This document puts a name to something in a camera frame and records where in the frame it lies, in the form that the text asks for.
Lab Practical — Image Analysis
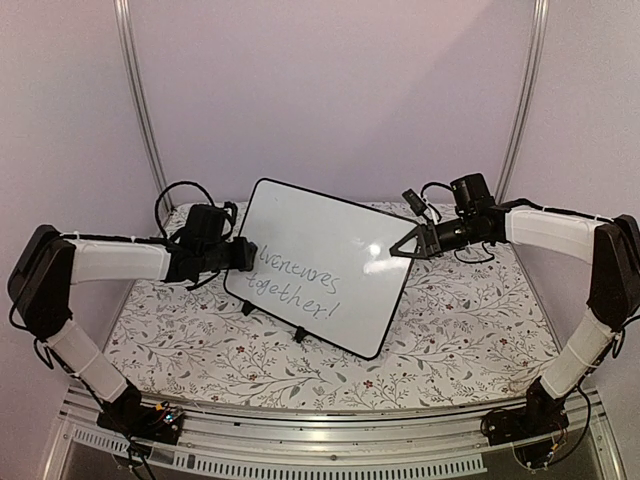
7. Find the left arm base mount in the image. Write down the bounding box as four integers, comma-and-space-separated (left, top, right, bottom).
97, 384, 184, 445

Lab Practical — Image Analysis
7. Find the right aluminium frame post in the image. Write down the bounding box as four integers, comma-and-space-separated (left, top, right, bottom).
496, 0, 549, 202

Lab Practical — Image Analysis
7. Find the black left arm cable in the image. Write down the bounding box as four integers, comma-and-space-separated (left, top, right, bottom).
153, 180, 236, 241

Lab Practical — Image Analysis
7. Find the black whiteboard foot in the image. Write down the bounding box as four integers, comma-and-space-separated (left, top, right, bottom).
293, 326, 308, 343
241, 301, 255, 316

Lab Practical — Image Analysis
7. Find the black right whiteboard foot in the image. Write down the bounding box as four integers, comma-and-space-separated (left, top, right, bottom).
293, 326, 308, 343

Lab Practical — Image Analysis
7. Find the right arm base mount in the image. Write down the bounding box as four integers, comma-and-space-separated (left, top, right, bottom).
480, 380, 569, 470

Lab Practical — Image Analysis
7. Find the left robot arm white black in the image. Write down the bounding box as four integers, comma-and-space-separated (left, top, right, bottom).
7, 203, 257, 434

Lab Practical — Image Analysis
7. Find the left aluminium frame post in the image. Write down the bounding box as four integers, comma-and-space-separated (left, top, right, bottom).
113, 0, 168, 193

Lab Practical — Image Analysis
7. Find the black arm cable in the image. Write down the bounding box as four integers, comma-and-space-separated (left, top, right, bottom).
153, 180, 236, 241
509, 198, 616, 226

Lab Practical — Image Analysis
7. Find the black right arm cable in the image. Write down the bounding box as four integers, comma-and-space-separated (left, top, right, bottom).
509, 198, 616, 226

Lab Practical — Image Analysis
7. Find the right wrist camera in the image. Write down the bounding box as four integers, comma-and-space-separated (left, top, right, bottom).
402, 189, 442, 224

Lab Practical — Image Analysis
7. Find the aluminium frame post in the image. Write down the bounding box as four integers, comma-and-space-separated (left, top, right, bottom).
113, 0, 168, 193
496, 0, 549, 202

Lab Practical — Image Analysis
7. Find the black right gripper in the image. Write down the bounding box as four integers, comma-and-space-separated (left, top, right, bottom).
389, 214, 483, 262

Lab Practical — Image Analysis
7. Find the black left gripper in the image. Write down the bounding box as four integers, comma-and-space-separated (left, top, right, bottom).
200, 237, 251, 273

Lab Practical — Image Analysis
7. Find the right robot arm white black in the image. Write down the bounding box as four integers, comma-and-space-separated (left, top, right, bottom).
390, 173, 639, 436

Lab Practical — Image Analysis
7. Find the aluminium front rail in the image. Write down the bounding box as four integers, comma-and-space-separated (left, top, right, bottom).
43, 386, 631, 479

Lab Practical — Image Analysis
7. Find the small black-framed whiteboard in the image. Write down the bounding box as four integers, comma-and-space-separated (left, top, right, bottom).
224, 178, 417, 360

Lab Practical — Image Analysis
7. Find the floral patterned table mat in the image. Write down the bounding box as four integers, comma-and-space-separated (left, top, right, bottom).
95, 200, 564, 412

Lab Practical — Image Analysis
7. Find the black left whiteboard foot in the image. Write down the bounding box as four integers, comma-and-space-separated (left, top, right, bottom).
241, 301, 255, 316

